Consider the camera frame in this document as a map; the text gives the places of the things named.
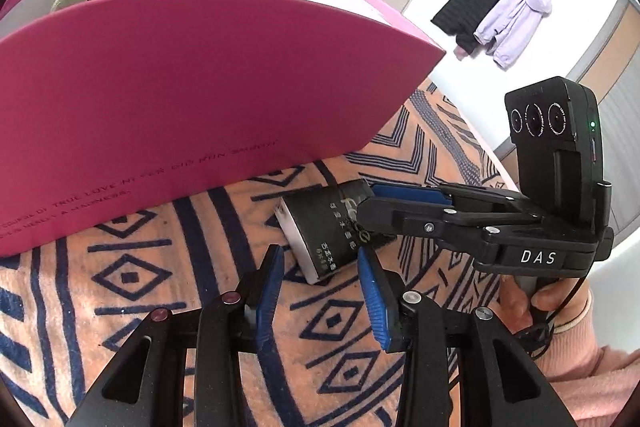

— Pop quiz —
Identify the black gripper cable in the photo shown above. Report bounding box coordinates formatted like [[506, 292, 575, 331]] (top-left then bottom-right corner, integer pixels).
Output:
[[515, 274, 588, 360]]

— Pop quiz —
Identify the grey beige sliding door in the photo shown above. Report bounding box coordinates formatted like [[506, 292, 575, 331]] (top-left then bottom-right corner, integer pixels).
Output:
[[565, 0, 640, 238]]

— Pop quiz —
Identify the person's right hand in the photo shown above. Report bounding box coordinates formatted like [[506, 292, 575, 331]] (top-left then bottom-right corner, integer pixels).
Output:
[[500, 277, 592, 338]]

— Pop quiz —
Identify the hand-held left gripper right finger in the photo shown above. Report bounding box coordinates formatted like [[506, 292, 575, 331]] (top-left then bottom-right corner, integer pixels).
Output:
[[356, 247, 576, 427]]

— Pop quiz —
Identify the black rectangular box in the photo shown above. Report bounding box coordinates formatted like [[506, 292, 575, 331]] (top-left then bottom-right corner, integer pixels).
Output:
[[275, 179, 391, 285]]

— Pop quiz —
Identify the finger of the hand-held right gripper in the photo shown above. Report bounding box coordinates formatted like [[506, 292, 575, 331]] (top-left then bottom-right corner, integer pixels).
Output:
[[372, 181, 543, 220], [356, 198, 543, 260]]

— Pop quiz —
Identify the black puffer jacket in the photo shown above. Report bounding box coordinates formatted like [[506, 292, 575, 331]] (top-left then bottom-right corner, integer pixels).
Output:
[[431, 0, 513, 58]]

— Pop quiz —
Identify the lilac hooded jacket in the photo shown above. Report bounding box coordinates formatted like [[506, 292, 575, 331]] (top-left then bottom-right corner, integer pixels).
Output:
[[474, 0, 552, 70]]

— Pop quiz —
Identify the orange navy patterned blanket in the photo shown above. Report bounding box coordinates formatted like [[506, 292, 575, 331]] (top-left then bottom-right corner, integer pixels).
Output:
[[0, 79, 531, 427]]

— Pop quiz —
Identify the pink cardboard box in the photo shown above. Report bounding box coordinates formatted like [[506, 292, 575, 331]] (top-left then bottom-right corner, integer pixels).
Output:
[[0, 0, 447, 258]]

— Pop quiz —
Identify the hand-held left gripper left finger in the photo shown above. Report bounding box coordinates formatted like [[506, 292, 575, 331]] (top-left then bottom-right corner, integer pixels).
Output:
[[65, 244, 286, 427]]

